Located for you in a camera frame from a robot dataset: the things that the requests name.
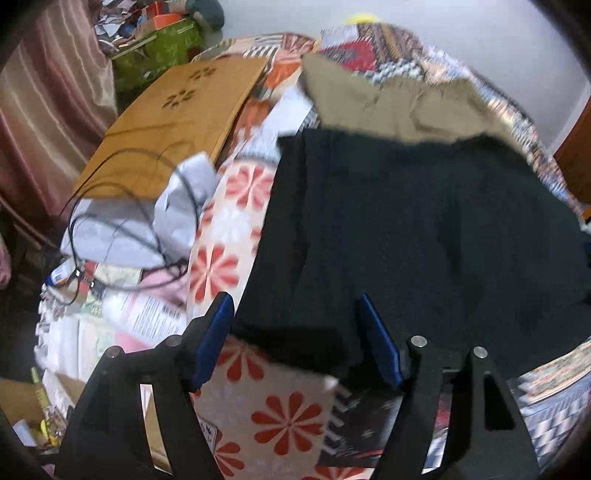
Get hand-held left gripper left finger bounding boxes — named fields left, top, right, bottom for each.
left=54, top=292, right=235, bottom=480

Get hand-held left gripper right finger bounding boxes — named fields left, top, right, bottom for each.
left=358, top=293, right=541, bottom=480

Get black pants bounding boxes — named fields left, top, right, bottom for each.
left=231, top=129, right=591, bottom=379

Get khaki pants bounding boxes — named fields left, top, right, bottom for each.
left=300, top=54, right=536, bottom=171

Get white printed packet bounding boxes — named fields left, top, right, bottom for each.
left=99, top=291, right=185, bottom=347

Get red floral quilt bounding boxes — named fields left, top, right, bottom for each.
left=187, top=157, right=338, bottom=480

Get cardboard box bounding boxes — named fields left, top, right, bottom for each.
left=0, top=376, right=167, bottom=467

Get wooden lap desk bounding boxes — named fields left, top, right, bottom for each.
left=73, top=56, right=271, bottom=200

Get wooden door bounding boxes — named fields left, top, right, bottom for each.
left=554, top=97, right=591, bottom=204

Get striped satin curtain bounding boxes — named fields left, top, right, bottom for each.
left=0, top=0, right=118, bottom=222

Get green floral storage bag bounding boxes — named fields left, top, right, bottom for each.
left=111, top=18, right=206, bottom=93

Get patchwork printed blanket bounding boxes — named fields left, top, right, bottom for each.
left=272, top=21, right=591, bottom=480

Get orange box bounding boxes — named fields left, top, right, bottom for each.
left=148, top=2, right=185, bottom=28

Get grey neck pillow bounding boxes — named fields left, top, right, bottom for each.
left=187, top=0, right=225, bottom=31

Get pile of printed clutter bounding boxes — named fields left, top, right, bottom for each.
left=92, top=0, right=158, bottom=51

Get black cable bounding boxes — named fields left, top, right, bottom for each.
left=60, top=148, right=204, bottom=305

